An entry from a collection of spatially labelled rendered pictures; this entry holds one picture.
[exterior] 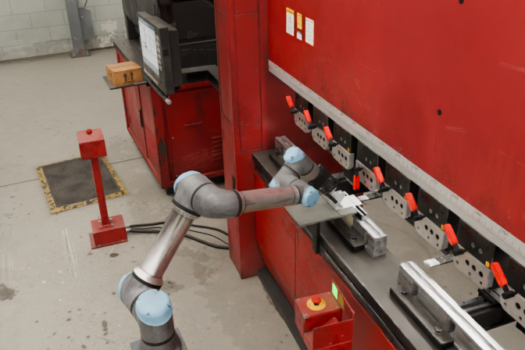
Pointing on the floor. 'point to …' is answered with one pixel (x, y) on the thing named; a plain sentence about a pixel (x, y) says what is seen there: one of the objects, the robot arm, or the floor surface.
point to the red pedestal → (105, 232)
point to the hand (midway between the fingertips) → (336, 202)
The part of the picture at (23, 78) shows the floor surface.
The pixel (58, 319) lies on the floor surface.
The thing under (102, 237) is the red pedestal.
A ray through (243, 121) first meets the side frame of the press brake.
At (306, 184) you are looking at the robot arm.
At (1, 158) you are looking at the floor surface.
